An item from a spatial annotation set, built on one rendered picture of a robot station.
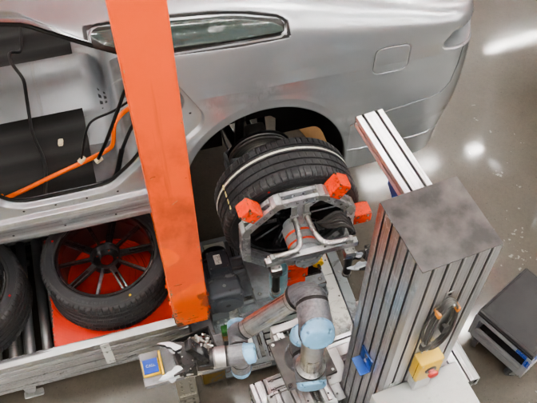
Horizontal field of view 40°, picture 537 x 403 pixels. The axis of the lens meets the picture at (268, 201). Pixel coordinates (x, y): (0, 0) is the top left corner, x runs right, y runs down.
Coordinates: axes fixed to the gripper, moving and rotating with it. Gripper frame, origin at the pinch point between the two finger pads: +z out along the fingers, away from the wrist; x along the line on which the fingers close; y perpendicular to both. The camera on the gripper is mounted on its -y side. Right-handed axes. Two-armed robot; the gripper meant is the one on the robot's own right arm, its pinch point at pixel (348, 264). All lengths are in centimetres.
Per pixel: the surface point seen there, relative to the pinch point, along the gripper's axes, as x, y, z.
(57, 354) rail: -15, -44, 139
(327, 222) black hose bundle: -12.5, 18.6, 6.9
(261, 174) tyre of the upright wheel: -36, 32, 30
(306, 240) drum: -12.1, 8.9, 16.2
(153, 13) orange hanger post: -6, 153, 69
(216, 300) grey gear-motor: -22, -44, 58
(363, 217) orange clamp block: -20.4, 3.2, -15.1
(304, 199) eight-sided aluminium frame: -20.5, 28.5, 15.2
